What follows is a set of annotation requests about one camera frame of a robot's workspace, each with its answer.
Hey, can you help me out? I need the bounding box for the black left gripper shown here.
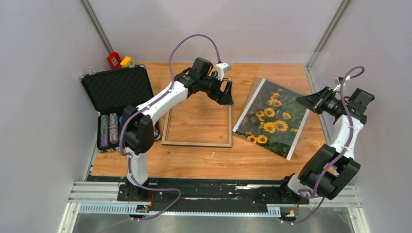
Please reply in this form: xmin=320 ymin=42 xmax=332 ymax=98
xmin=200 ymin=72 xmax=234 ymax=106

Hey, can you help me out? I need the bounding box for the sunflower photo print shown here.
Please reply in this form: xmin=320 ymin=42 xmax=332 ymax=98
xmin=232 ymin=78 xmax=309 ymax=161

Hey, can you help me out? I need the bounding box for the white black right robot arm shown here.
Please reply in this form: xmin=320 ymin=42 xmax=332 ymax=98
xmin=277 ymin=87 xmax=375 ymax=203

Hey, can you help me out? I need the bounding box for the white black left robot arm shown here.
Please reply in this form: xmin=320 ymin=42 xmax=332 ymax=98
xmin=119 ymin=57 xmax=234 ymax=200

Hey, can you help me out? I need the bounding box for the yellow toy block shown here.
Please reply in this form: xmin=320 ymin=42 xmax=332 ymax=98
xmin=120 ymin=56 xmax=135 ymax=68

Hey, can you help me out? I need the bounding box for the black poker chip case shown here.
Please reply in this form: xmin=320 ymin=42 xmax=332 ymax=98
xmin=80 ymin=65 xmax=154 ymax=152

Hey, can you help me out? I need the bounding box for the grey pink chip stack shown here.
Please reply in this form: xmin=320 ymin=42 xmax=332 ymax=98
xmin=109 ymin=113 xmax=119 ymax=144

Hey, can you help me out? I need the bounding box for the red toy house block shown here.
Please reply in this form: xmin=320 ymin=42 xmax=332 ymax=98
xmin=106 ymin=51 xmax=121 ymax=69

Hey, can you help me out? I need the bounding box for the green purple chip stack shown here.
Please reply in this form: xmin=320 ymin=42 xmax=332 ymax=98
xmin=100 ymin=115 xmax=109 ymax=148

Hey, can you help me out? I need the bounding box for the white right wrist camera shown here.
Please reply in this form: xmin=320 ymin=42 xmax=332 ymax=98
xmin=334 ymin=77 xmax=343 ymax=87

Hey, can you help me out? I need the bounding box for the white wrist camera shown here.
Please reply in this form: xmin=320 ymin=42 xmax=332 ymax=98
xmin=214 ymin=62 xmax=231 ymax=81
xmin=334 ymin=77 xmax=343 ymax=87

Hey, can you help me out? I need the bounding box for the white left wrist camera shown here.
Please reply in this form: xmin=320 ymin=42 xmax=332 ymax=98
xmin=214 ymin=62 xmax=231 ymax=81

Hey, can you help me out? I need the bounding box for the wooden picture frame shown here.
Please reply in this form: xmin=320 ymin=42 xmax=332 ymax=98
xmin=161 ymin=92 xmax=233 ymax=148

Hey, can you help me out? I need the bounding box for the aluminium rail frame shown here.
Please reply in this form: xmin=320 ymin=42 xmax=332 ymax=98
xmin=58 ymin=62 xmax=374 ymax=233

